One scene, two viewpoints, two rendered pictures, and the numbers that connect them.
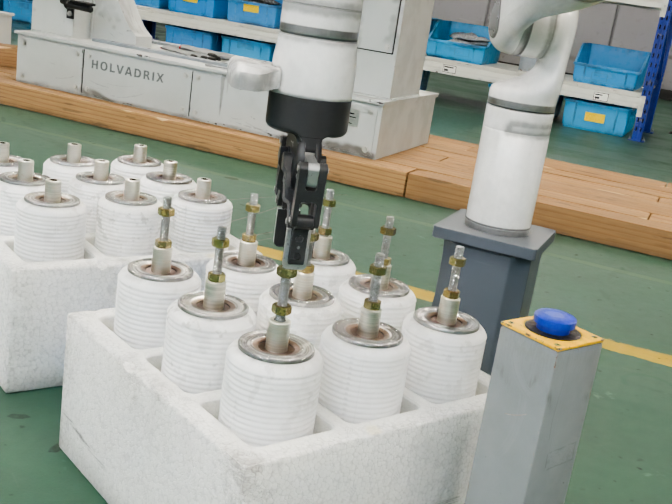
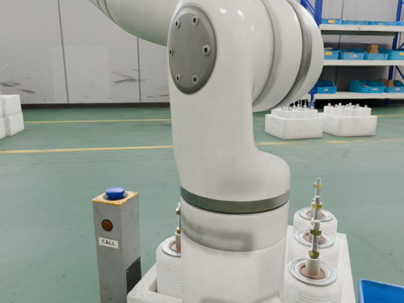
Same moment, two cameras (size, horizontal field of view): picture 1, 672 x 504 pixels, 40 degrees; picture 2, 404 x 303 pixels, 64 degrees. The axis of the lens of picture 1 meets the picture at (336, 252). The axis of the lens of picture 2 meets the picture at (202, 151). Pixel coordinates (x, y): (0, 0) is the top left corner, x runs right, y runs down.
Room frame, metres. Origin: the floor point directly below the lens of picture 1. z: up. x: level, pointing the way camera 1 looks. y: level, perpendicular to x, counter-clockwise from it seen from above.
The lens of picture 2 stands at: (1.49, -0.37, 0.57)
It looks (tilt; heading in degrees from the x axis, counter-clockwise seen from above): 14 degrees down; 151
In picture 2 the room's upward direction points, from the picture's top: straight up
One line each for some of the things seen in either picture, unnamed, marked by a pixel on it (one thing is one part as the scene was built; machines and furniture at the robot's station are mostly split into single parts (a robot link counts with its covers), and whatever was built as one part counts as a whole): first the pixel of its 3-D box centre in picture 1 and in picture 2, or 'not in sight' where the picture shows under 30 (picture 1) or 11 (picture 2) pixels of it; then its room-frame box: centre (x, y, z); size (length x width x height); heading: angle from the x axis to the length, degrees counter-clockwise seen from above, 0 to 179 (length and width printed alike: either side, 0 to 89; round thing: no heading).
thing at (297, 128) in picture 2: not in sight; (292, 125); (-0.75, 1.88, 0.09); 0.39 x 0.39 x 0.18; 76
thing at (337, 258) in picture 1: (321, 256); (312, 272); (1.17, 0.02, 0.25); 0.08 x 0.08 x 0.01
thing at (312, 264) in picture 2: (322, 247); (312, 264); (1.17, 0.02, 0.26); 0.02 x 0.02 x 0.03
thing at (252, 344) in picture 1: (276, 347); not in sight; (0.84, 0.04, 0.25); 0.08 x 0.08 x 0.01
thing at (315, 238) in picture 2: (326, 217); (314, 242); (1.17, 0.02, 0.31); 0.01 x 0.01 x 0.08
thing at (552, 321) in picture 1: (554, 324); (115, 193); (0.83, -0.21, 0.32); 0.04 x 0.04 x 0.02
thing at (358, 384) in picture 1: (354, 411); not in sight; (0.91, -0.05, 0.16); 0.10 x 0.10 x 0.18
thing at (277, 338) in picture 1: (277, 335); not in sight; (0.84, 0.04, 0.26); 0.02 x 0.02 x 0.03
